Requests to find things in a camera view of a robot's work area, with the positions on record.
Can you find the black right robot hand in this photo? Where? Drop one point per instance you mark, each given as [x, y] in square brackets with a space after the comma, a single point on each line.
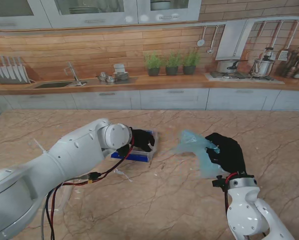
[227, 152]

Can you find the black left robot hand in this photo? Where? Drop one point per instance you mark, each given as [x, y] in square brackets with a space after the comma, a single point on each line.
[142, 140]

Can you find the clear crate with blue tape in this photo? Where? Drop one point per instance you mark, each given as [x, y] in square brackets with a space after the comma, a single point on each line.
[134, 156]

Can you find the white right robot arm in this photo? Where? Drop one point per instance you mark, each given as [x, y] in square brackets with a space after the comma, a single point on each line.
[249, 212]

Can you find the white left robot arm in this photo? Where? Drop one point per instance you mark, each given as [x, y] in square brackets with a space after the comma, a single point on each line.
[52, 170]

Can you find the small white plastic scrap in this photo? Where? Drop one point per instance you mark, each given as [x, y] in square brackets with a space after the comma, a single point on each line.
[120, 172]

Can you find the white lower kitchen cabinets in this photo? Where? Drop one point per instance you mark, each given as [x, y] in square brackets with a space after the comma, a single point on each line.
[174, 98]

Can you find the white kitchen cabinets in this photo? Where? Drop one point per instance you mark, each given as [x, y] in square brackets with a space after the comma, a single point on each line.
[174, 98]
[94, 17]

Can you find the wooden kitchen countertop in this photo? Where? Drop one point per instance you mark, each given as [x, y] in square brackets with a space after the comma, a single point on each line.
[164, 82]

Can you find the stack of white dishes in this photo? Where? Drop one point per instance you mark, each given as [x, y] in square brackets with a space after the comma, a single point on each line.
[120, 75]

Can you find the green herb in black pot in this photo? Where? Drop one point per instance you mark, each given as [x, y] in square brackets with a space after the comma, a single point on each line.
[153, 65]
[172, 65]

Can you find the steel kitchen faucet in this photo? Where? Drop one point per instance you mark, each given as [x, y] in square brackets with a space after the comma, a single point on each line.
[75, 76]

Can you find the white zip tie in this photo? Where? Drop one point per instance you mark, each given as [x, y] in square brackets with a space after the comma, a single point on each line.
[40, 147]

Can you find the hanging steel ladle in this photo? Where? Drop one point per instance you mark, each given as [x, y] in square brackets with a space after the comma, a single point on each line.
[209, 51]

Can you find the steel kitchen sink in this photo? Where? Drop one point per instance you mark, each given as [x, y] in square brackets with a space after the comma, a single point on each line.
[53, 85]

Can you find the wooden pepper mills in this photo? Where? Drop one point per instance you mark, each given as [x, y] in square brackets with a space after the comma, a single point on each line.
[293, 65]

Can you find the hanging steel grater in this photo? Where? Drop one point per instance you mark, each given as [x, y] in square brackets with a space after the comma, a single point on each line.
[282, 55]

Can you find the white upper kitchen cabinets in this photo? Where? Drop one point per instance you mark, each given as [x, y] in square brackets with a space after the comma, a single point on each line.
[94, 17]

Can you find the knife block with knives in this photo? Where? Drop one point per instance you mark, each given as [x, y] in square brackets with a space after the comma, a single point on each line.
[9, 72]

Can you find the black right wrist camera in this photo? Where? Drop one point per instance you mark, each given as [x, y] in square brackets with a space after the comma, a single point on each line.
[218, 183]

